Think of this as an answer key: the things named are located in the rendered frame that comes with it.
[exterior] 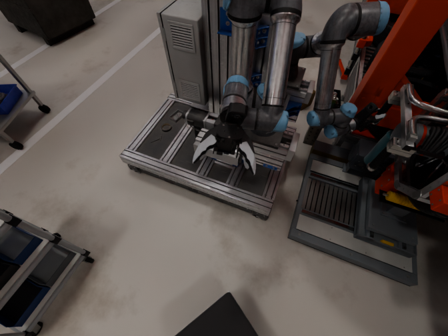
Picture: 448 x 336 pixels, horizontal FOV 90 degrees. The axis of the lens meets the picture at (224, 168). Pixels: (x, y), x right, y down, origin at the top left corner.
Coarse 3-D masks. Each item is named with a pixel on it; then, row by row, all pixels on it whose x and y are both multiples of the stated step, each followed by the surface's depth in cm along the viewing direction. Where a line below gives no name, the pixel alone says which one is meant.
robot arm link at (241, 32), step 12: (228, 0) 68; (240, 0) 68; (252, 0) 67; (264, 0) 67; (228, 12) 74; (240, 12) 70; (252, 12) 70; (264, 12) 72; (240, 24) 73; (252, 24) 74; (240, 36) 78; (252, 36) 79; (240, 48) 81; (252, 48) 83; (240, 60) 85; (240, 72) 89; (252, 84) 98; (252, 96) 99
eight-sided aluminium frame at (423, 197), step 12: (444, 96) 109; (444, 108) 114; (396, 156) 133; (396, 168) 130; (408, 168) 127; (396, 180) 124; (408, 180) 122; (444, 180) 90; (408, 192) 111; (420, 192) 101
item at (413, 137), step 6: (414, 120) 93; (420, 120) 95; (426, 120) 95; (432, 120) 94; (438, 120) 94; (444, 120) 93; (414, 126) 91; (414, 132) 89; (408, 138) 90; (414, 138) 89
